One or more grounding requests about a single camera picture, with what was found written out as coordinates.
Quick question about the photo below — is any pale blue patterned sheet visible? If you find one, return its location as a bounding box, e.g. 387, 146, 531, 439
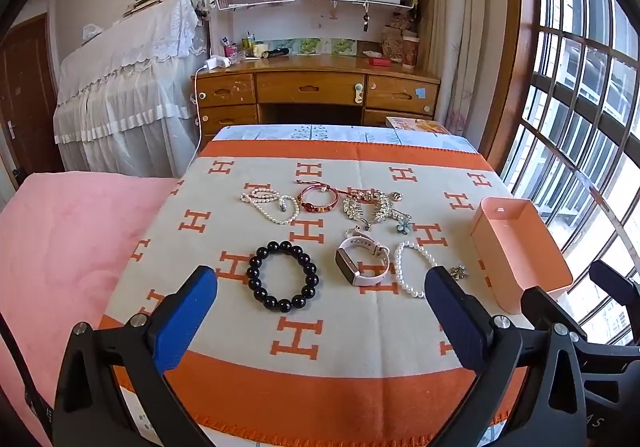
212, 124, 476, 153

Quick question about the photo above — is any pink bedspread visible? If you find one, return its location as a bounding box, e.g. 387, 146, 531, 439
0, 171, 188, 447

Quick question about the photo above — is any green picture strip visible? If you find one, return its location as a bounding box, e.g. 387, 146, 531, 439
289, 38, 359, 56

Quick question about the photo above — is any brown patterned bag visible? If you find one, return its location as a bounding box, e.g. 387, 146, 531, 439
381, 26, 407, 61

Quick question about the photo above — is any pink smartwatch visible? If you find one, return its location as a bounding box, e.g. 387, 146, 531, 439
335, 227, 392, 287

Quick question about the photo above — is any white cable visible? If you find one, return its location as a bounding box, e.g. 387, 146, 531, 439
191, 66, 207, 159

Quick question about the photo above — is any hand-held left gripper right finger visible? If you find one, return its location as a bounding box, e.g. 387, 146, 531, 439
424, 266, 588, 447

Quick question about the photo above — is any pale floral curtain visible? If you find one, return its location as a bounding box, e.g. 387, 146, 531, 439
430, 0, 507, 138

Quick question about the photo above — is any orange picture book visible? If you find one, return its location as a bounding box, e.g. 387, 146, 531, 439
385, 116, 451, 134

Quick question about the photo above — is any pink box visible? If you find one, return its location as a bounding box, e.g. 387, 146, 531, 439
469, 197, 573, 314

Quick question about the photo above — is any white pearl necklace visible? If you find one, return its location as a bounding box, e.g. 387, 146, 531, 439
240, 187, 301, 228

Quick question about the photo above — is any barred window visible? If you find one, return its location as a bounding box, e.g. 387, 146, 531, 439
500, 0, 640, 348

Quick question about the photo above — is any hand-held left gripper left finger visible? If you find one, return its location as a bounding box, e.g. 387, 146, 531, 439
52, 265, 219, 447

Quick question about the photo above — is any red cord bracelet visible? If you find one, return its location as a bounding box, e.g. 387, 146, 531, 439
296, 180, 352, 214

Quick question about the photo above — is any brown wooden door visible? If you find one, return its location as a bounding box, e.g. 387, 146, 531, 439
0, 12, 65, 189

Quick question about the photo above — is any black bead bracelet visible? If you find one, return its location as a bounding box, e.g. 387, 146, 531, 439
246, 240, 319, 313

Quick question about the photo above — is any white lace furniture cover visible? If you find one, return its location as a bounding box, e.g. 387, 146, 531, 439
53, 0, 211, 178

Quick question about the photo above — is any white pearl bracelet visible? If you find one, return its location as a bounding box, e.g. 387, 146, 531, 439
394, 240, 439, 299

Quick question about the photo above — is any rhinestone hair comb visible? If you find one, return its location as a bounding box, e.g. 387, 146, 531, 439
342, 188, 403, 224

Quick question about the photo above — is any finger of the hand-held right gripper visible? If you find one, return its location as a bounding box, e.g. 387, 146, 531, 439
589, 259, 640, 309
520, 286, 587, 342

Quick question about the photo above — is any orange and beige blanket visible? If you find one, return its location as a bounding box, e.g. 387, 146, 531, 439
97, 140, 542, 447

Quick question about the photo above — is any wooden desk with drawers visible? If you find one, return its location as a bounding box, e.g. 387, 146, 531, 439
192, 53, 442, 135

